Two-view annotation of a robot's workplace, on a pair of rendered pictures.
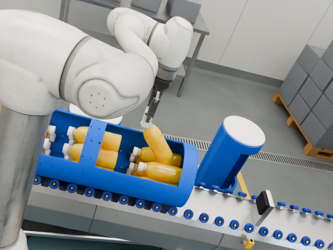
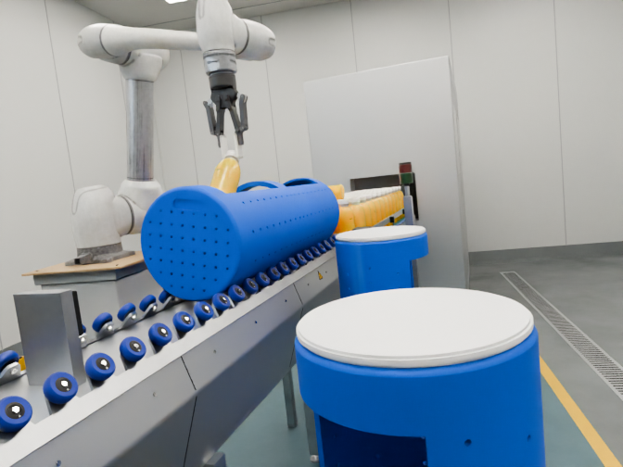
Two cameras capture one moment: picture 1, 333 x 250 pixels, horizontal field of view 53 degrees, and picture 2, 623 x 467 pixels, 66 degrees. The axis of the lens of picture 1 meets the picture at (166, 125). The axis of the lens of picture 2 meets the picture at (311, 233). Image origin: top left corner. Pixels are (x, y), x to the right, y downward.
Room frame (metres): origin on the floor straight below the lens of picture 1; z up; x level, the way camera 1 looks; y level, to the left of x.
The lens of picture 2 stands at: (1.97, -1.00, 1.21)
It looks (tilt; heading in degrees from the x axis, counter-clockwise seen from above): 6 degrees down; 121
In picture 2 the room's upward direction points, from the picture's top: 6 degrees counter-clockwise
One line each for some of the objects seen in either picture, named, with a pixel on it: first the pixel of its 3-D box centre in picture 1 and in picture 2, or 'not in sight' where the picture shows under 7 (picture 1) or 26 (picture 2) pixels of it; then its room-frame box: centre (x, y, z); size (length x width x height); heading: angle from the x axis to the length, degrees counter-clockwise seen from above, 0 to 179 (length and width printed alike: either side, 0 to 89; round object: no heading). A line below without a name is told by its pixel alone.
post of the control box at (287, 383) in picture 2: not in sight; (281, 330); (0.61, 0.87, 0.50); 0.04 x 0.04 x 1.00; 12
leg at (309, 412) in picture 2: not in sight; (309, 392); (0.88, 0.65, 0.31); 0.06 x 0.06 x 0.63; 12
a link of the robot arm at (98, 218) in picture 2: not in sight; (96, 215); (0.39, 0.10, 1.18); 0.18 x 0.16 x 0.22; 86
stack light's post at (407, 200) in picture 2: not in sight; (417, 309); (1.21, 1.18, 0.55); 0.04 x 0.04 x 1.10; 12
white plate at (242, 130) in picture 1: (244, 130); (409, 319); (1.77, -0.46, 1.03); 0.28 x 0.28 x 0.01
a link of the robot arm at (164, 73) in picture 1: (165, 68); (220, 65); (1.08, 0.08, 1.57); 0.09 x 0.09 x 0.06
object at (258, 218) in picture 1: (260, 207); (54, 336); (1.20, -0.57, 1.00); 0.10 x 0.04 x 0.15; 12
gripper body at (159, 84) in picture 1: (159, 85); (223, 91); (1.08, 0.08, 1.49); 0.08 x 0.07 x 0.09; 12
